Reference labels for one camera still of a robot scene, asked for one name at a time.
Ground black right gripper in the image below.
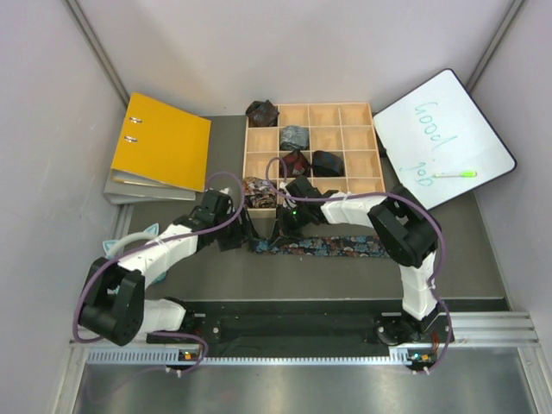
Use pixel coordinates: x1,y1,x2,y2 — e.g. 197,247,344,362
269,204,311,248

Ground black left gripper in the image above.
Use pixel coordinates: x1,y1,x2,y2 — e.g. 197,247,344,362
213,204,260,251

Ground navy floral long tie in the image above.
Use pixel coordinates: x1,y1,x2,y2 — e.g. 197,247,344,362
248,235,390,259

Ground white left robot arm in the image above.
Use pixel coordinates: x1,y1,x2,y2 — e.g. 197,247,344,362
73,189,246,346

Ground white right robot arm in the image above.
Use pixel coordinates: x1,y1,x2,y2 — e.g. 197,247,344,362
272,176,445,342

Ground orange floral rolled tie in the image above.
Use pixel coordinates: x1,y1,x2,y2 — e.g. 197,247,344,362
242,177,277,209

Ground red black rolled tie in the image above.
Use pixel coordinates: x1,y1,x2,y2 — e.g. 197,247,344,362
279,150,311,178

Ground dark blue rolled tie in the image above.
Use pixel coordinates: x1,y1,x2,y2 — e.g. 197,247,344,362
311,150,345,178

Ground grey patterned rolled tie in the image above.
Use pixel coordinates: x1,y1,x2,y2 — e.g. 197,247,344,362
279,125,310,151

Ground wooden grid organizer box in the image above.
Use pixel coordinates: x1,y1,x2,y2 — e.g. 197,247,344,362
243,102,385,218

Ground teal cat-ear headphones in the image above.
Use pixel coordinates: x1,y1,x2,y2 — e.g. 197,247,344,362
101,223,169,285

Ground dark maroon rolled tie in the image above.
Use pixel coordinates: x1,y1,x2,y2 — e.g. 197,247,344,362
245,100,279,128

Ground small whiteboard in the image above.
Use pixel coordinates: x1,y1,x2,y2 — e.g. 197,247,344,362
373,69,517,209

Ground green marker pen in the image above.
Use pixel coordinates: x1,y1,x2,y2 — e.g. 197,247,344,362
433,171,478,179

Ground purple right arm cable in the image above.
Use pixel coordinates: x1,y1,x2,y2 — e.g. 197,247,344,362
265,157,454,375

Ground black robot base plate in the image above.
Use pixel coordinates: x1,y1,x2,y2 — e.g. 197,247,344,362
145,313,458,350

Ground yellow ring binder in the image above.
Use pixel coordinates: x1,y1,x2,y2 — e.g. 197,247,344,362
110,92,211,192

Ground grey slotted cable duct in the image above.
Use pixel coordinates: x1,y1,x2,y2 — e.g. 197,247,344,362
85,342,439,367

